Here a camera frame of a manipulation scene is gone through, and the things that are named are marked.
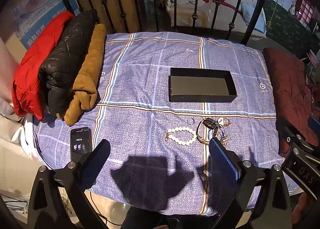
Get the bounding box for white strap wristwatch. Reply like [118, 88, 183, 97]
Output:
[196, 118, 221, 145]

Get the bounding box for gold ring red stones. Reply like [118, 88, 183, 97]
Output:
[223, 118, 231, 127]

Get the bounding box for blue plaid bed sheet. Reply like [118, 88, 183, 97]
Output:
[33, 31, 301, 217]

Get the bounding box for white pearl bracelet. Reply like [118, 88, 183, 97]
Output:
[164, 126, 198, 147]

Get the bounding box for tan suede garment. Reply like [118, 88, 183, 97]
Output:
[57, 24, 106, 126]

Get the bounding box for red puffer jacket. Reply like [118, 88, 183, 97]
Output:
[11, 11, 74, 120]

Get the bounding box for gold flower earrings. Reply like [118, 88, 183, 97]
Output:
[218, 134, 229, 147]

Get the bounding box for black jewelry box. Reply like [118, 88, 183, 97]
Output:
[168, 67, 238, 103]

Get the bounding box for black quilted jacket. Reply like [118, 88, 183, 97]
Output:
[39, 9, 98, 116]

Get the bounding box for white bed with red blanket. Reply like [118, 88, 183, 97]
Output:
[159, 0, 258, 34]

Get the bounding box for black smartphone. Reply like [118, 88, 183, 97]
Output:
[70, 127, 92, 163]

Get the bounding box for white earring card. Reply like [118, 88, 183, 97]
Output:
[217, 117, 225, 126]

